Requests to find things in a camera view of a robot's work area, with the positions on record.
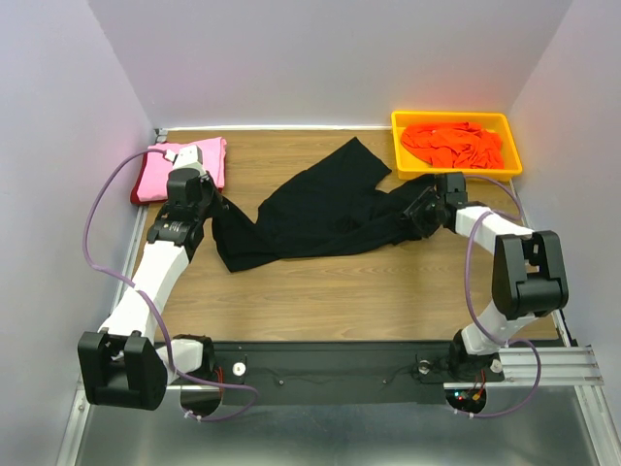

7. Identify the black t-shirt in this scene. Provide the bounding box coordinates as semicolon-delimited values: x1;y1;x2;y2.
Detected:
212;138;435;272

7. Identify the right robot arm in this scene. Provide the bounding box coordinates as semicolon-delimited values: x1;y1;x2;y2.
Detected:
402;172;569;380

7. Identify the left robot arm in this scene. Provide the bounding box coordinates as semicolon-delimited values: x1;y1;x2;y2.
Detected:
78;163;222;411

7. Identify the pink folded t-shirt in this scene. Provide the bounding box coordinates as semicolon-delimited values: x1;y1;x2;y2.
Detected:
153;137;227;190

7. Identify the orange t-shirt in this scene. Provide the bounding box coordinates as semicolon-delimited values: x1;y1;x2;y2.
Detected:
401;121;505;170

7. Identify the yellow plastic bin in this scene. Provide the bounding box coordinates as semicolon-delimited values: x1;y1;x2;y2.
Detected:
391;111;523;182

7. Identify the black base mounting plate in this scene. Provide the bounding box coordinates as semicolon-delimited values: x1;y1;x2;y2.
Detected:
164;341;506;407

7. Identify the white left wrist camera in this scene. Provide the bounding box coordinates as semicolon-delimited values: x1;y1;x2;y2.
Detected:
164;145;204;173

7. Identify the aluminium table edge rail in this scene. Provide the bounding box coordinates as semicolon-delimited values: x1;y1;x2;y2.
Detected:
109;127;168;315

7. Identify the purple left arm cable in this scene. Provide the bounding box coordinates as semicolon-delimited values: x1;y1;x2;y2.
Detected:
84;148;258;422

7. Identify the aluminium frame extrusion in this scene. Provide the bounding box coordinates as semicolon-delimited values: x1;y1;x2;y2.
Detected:
500;347;604;387

